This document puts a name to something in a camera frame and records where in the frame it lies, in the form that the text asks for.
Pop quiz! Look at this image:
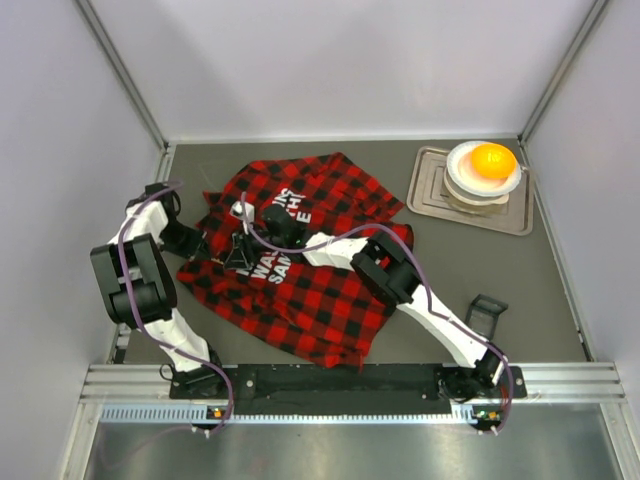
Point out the red black plaid shirt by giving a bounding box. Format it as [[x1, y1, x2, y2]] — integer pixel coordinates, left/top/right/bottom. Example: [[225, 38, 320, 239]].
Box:
[[177, 152, 414, 368]]

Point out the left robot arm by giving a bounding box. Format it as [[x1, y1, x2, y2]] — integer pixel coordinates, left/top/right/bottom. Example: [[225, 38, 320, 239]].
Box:
[[90, 183, 224, 398]]

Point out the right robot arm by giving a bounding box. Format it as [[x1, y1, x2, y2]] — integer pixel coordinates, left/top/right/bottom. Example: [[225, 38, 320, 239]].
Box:
[[224, 224, 514, 405]]

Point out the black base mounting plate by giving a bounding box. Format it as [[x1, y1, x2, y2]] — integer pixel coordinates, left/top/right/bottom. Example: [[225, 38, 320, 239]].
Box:
[[168, 363, 528, 415]]

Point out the metal tray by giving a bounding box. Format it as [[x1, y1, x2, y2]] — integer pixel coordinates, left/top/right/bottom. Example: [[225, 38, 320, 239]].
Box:
[[406, 146, 534, 236]]

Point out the orange ball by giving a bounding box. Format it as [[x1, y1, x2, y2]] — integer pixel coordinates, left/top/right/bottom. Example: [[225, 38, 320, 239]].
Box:
[[471, 143, 517, 180]]

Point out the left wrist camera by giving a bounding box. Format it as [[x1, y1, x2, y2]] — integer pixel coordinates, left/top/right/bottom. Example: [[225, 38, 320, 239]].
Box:
[[144, 182, 181, 204]]

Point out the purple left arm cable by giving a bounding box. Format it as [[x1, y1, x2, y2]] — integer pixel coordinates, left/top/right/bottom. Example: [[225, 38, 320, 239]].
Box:
[[117, 179, 237, 435]]

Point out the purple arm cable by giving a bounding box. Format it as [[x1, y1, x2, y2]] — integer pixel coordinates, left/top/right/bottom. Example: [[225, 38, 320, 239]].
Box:
[[239, 190, 514, 432], [117, 179, 237, 435]]

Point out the perforated cable duct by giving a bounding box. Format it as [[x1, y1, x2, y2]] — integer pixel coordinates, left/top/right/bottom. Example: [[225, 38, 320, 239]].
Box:
[[101, 404, 479, 425]]

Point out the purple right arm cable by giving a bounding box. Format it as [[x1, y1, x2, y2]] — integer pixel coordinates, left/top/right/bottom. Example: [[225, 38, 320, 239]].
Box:
[[239, 190, 514, 432]]

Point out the black metal bracket stand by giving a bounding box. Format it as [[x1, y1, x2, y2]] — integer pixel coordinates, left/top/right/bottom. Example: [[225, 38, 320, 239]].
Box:
[[465, 294, 509, 340]]

